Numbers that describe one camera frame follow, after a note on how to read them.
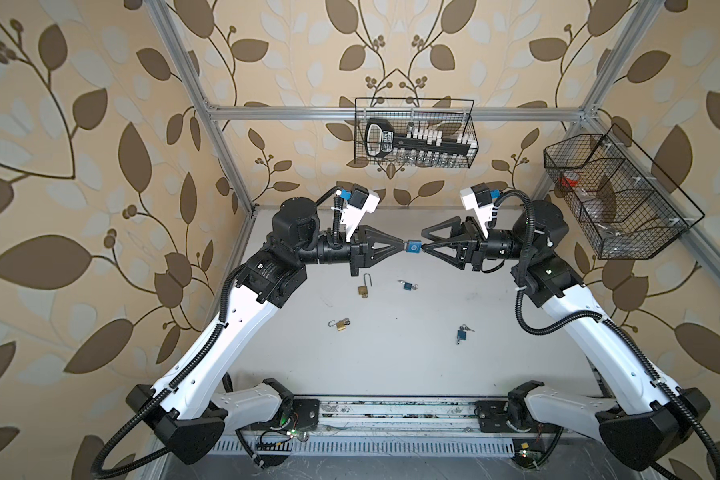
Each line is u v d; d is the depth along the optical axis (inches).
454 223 22.3
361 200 18.6
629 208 28.4
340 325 35.1
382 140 33.3
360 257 19.0
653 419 14.3
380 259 20.9
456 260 20.6
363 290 38.3
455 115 35.8
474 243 19.6
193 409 14.7
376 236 20.9
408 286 38.7
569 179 34.2
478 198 19.2
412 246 21.2
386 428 29.0
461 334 34.9
